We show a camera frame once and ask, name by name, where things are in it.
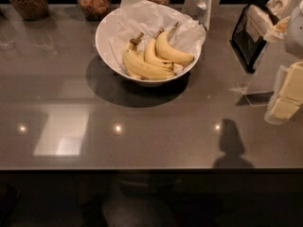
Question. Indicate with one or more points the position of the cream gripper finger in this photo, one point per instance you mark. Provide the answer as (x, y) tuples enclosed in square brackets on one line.
[(292, 87), (284, 109)]

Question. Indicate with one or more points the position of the yellow banana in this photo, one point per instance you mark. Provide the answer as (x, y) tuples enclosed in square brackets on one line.
[(166, 51), (138, 68), (151, 57)]

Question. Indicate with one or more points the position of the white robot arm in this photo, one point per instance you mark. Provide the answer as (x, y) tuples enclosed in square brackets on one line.
[(287, 98)]

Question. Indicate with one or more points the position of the white ceramic bowl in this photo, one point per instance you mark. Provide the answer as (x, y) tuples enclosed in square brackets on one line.
[(103, 34)]

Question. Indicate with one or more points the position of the white stand at back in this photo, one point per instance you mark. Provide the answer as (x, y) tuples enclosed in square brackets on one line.
[(201, 10)]

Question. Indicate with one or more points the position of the white paper liner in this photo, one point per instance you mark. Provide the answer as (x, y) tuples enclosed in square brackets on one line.
[(135, 16)]

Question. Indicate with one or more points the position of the middle glass cereal jar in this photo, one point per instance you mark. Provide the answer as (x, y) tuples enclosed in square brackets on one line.
[(93, 2)]

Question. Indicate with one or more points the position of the left glass cereal jar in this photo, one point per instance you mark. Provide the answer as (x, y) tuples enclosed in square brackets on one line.
[(31, 10)]

